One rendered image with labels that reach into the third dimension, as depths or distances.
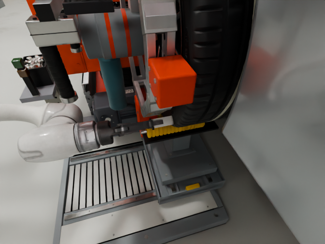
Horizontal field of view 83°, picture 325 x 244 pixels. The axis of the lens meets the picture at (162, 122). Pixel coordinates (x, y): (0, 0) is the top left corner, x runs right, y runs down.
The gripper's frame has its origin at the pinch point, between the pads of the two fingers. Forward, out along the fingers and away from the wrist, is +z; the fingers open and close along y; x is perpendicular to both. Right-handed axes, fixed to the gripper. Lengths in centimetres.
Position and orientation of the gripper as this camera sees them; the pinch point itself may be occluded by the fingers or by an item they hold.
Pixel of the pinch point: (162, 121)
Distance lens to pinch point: 60.4
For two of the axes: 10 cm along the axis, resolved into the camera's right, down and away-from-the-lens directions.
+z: 9.6, -1.8, 2.0
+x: -1.9, -9.8, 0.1
